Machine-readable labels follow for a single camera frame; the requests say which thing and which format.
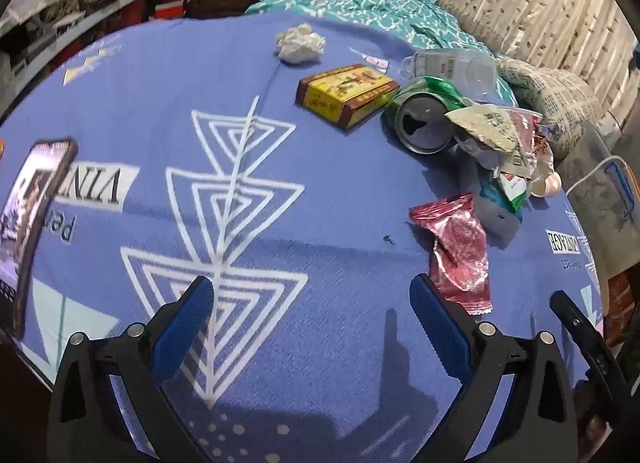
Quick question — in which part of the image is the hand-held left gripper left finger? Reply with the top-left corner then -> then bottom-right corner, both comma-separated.
47,275 -> 216,463

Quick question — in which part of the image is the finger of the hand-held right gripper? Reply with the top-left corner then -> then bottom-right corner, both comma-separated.
550,290 -> 626,394

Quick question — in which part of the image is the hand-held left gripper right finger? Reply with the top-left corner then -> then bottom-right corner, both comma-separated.
409,273 -> 581,463

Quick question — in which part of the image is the pink foil wrapper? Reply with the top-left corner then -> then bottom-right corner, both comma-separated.
409,193 -> 493,315

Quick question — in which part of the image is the pink plastic cup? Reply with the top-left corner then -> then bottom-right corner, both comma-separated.
530,168 -> 563,199

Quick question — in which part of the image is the green white packet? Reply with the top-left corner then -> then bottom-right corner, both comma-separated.
480,170 -> 531,214

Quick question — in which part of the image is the dark red foil wrapper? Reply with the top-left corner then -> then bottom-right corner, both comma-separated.
505,108 -> 556,184

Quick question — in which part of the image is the grey white wrapper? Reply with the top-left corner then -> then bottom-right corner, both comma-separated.
444,103 -> 531,179

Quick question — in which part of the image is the green drink can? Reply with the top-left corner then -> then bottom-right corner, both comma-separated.
384,76 -> 473,154

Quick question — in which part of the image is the yellow red cardboard box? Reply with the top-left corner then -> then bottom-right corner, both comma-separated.
295,64 -> 401,131

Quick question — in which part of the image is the clear plastic bottle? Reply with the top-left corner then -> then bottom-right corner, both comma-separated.
401,49 -> 497,100

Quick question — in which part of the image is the small white wrapper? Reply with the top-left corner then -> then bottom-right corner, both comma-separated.
349,47 -> 391,71

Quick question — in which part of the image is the white tissue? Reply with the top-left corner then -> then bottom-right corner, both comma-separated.
274,23 -> 327,65

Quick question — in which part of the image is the storage box with blue latch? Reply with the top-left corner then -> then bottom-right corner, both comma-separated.
557,120 -> 640,284

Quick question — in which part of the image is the purple printed blanket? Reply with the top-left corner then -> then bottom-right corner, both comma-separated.
0,10 -> 608,463

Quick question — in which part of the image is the black smartphone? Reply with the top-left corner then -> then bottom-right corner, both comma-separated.
0,138 -> 79,339

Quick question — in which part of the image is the folded checked blanket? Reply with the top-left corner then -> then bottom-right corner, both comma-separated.
495,56 -> 603,159

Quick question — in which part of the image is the cluttered storage shelf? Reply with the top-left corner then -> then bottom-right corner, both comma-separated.
0,0 -> 191,109

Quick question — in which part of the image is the beige leaf print curtain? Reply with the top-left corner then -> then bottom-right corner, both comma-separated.
425,0 -> 640,109

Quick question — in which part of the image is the white cable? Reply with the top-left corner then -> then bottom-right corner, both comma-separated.
565,156 -> 631,216

